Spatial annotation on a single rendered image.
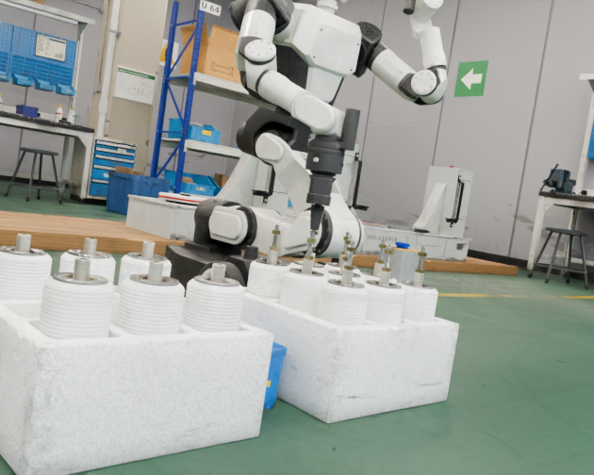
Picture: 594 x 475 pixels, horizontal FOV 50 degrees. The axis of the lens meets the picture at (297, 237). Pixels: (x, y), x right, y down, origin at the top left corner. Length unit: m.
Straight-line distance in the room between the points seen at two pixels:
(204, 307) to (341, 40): 1.14
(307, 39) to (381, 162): 6.46
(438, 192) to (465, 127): 2.53
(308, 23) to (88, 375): 1.28
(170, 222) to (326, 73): 1.68
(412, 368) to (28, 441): 0.79
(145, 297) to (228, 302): 0.14
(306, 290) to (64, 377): 0.59
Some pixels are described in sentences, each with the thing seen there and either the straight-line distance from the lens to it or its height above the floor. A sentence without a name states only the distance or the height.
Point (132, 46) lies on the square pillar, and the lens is 7.83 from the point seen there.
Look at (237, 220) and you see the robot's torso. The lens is 2.02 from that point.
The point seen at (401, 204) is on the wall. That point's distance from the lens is 7.97.
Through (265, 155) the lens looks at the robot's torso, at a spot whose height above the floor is 0.52.
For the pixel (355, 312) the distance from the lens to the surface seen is 1.24.
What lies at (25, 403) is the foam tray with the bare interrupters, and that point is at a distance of 0.91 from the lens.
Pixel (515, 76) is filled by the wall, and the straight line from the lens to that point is 7.36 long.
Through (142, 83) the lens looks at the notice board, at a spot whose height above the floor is 1.43.
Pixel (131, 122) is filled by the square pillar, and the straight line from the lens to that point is 7.77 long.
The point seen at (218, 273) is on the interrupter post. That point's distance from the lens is 1.05.
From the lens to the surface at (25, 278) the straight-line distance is 1.12.
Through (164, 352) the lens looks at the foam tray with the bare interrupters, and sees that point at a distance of 0.95.
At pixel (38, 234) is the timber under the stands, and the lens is 3.04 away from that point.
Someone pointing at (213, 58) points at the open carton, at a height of 1.63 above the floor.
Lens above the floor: 0.42
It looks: 4 degrees down
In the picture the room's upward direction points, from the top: 8 degrees clockwise
